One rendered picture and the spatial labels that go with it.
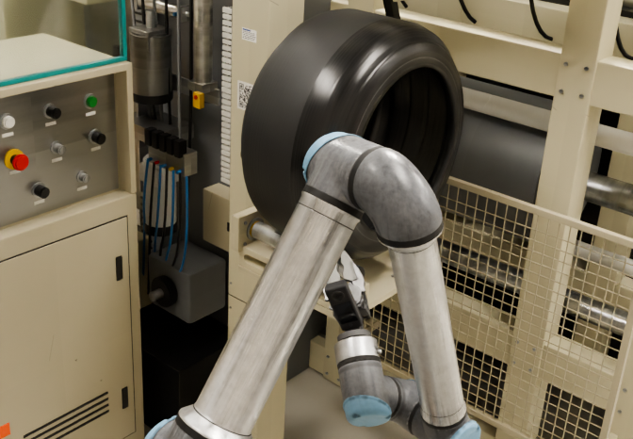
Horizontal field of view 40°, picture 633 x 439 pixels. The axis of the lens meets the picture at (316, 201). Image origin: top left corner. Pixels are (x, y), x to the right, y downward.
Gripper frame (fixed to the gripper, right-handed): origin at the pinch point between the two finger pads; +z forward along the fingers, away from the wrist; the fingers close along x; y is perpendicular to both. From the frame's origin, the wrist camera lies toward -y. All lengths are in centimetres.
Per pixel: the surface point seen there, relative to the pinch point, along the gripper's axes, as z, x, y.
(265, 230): 20.7, -20.9, 21.7
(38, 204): 36, -75, 7
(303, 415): -1, -41, 120
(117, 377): 6, -81, 62
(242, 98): 51, -19, 7
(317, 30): 46.2, 6.9, -16.8
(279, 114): 27.8, -4.9, -15.6
